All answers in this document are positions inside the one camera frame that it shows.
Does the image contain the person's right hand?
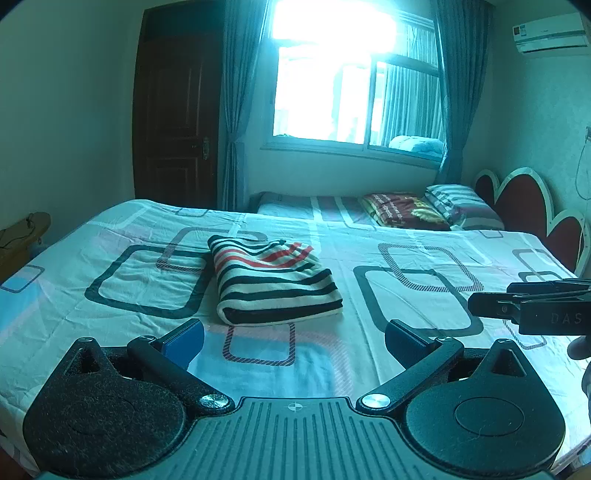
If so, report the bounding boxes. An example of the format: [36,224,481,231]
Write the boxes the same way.
[567,335,591,360]

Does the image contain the left teal curtain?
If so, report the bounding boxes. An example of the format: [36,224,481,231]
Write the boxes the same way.
[218,1,270,211]

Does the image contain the red heart-shaped headboard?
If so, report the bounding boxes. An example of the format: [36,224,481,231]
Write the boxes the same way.
[473,167,590,277]

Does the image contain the window with white frame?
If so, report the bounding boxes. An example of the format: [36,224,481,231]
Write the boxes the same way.
[266,1,445,165]

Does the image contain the teal curtain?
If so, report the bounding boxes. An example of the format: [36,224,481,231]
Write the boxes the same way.
[433,1,494,184]
[218,1,270,211]

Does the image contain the striped cartoon knit sweater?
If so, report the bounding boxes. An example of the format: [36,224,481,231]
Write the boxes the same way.
[207,235,342,326]

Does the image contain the red yellow folded blanket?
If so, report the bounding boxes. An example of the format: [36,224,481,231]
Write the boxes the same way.
[360,193,451,231]

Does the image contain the dark wooden door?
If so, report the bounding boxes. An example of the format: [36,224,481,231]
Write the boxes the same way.
[132,1,224,208]

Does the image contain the light blue folded towel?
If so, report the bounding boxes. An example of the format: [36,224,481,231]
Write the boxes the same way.
[388,135,444,157]

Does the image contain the striped pillow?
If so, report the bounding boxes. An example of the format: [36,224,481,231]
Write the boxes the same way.
[425,184,505,230]

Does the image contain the white cable on wall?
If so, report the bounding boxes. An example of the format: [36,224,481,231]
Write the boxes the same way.
[574,127,591,202]

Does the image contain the white patterned bed sheet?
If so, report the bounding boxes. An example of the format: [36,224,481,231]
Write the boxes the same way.
[1,200,590,473]

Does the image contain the right teal curtain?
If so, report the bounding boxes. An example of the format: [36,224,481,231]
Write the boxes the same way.
[433,1,494,184]

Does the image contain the white wall air conditioner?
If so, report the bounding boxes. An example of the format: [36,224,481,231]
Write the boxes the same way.
[512,13,590,55]

